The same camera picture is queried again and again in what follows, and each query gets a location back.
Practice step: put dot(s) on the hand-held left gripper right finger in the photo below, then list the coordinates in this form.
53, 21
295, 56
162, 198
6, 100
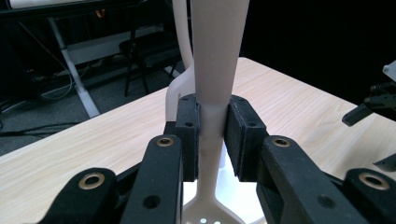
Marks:
244, 146

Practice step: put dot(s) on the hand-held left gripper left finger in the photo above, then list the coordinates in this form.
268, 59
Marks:
190, 140

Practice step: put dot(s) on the beige skimmer spoon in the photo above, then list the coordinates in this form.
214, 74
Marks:
218, 46

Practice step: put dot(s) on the beige solid spatula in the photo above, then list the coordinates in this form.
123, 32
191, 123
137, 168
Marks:
182, 31

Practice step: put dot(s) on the black folding chair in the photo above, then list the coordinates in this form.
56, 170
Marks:
149, 53

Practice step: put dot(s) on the white desk crossbar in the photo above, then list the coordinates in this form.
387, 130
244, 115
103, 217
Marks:
109, 45

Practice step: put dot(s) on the white desk leg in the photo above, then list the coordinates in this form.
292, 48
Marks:
76, 81

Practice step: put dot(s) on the background desk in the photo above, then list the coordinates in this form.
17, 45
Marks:
46, 3

